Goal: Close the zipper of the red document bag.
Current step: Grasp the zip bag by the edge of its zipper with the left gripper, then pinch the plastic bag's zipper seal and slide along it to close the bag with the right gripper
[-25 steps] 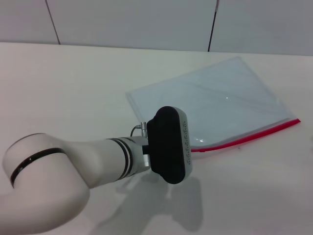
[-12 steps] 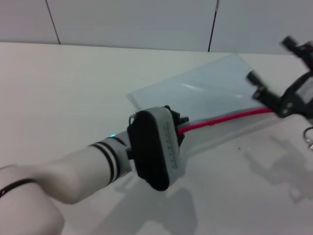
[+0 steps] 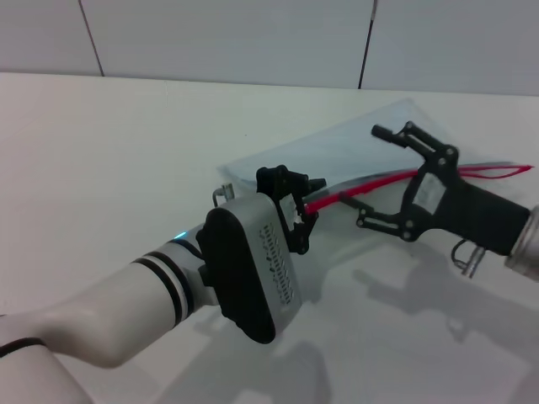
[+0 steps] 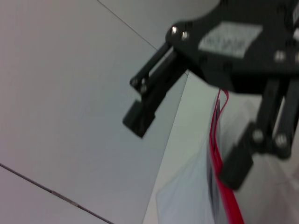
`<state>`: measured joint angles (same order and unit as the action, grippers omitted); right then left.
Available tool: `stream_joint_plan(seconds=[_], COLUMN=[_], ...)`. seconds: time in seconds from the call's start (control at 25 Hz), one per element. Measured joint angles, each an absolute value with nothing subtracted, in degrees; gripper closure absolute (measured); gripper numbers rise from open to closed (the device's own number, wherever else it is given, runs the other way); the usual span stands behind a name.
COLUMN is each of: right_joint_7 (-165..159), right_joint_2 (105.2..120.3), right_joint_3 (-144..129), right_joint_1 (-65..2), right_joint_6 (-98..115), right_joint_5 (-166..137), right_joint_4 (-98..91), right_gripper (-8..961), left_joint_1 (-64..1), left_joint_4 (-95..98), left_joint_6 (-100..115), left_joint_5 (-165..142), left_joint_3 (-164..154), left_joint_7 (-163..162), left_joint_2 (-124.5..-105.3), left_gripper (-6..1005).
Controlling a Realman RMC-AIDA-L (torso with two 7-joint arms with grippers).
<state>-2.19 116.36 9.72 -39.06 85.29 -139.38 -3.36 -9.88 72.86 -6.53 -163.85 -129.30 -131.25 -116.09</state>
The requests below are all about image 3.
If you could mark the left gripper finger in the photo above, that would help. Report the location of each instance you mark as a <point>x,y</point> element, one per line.
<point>303,235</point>
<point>309,184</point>

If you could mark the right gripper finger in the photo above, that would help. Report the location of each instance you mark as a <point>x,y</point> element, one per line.
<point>389,223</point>
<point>421,141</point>

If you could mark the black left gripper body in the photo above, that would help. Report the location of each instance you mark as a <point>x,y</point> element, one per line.
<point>280,185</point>

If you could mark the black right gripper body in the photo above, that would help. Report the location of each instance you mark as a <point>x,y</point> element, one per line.
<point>471,214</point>

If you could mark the silver black wrist camera box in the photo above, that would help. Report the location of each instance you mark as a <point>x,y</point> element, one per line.
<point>257,261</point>

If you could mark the clear document bag red zip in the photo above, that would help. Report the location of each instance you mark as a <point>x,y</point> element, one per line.
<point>337,155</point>

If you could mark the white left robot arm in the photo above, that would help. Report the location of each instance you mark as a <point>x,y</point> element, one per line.
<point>105,311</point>

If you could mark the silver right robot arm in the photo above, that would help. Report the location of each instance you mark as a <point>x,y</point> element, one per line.
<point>528,248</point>

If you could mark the small metal elbow plug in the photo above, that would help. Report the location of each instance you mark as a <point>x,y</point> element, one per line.
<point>225,191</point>

